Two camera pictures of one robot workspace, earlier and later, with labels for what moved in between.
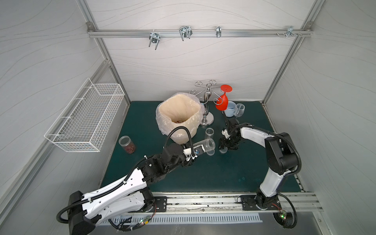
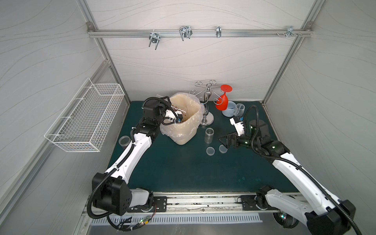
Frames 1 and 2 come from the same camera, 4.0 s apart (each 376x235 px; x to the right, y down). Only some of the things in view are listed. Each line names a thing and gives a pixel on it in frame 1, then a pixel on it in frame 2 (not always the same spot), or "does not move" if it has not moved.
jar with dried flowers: [209, 132] does not move
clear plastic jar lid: [211, 152] does not move
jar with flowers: [126, 142] does not move
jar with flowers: [208, 144] to [179, 111]
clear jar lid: [223, 151] does not move
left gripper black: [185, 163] to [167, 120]
